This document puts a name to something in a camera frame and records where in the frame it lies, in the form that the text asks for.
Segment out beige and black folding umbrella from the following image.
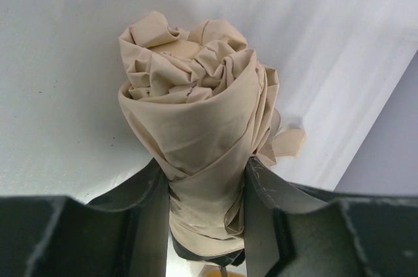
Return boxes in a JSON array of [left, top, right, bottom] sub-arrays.
[[118, 12, 306, 265]]

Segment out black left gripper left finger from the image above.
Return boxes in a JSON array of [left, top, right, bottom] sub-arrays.
[[1, 160, 169, 276]]

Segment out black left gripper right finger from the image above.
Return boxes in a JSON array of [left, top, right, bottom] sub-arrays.
[[244, 157, 417, 276]]

